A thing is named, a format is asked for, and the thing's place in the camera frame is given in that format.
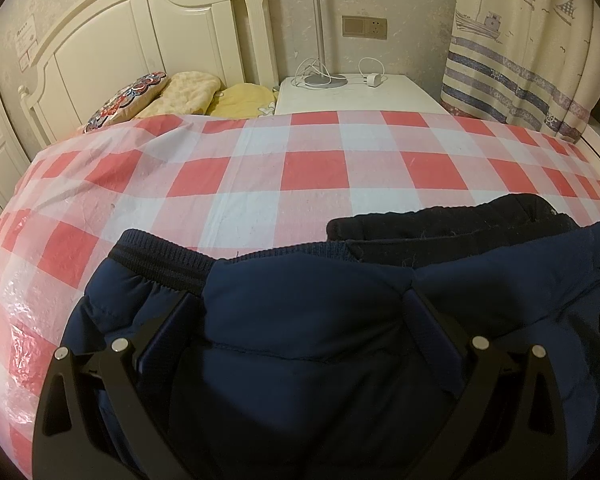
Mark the white wooden headboard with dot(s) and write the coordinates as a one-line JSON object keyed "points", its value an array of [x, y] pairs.
{"points": [[130, 35]]}

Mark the white desk lamp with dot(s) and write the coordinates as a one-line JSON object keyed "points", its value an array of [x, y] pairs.
{"points": [[315, 20]]}

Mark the white wall switch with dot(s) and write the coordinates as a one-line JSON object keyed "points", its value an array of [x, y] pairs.
{"points": [[24, 63]]}

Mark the pink checked bed sheet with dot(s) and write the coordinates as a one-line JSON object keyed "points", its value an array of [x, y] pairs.
{"points": [[260, 170]]}

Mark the beige wall socket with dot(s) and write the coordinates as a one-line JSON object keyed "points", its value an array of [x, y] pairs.
{"points": [[365, 26]]}

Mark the white nightstand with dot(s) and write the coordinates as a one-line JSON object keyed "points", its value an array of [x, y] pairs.
{"points": [[375, 97]]}

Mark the embroidered floral cushion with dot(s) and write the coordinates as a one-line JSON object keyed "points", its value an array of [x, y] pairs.
{"points": [[127, 100]]}

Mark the navy puffer jacket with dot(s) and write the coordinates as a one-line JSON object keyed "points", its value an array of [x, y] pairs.
{"points": [[305, 320]]}

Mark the white wall notice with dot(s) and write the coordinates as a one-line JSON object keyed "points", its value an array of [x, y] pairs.
{"points": [[26, 35]]}

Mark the yellow quilted pillow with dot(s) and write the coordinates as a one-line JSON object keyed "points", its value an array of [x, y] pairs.
{"points": [[185, 92]]}

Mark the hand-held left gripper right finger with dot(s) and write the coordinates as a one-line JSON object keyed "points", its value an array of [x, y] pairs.
{"points": [[432, 327]]}

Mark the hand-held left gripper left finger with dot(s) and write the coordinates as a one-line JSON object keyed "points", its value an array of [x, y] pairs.
{"points": [[165, 332]]}

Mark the sailboat print curtain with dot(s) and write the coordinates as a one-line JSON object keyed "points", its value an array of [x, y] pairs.
{"points": [[520, 60]]}

